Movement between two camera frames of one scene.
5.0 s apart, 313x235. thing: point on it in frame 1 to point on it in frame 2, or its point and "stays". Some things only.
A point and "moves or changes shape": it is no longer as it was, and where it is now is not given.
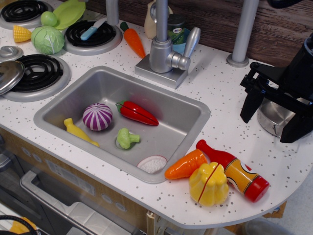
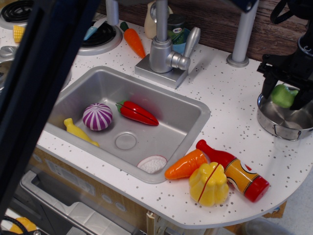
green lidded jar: [176, 23] stays
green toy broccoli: [124, 138] moves or changes shape
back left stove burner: [26, 14] stays
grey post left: [112, 8] stays
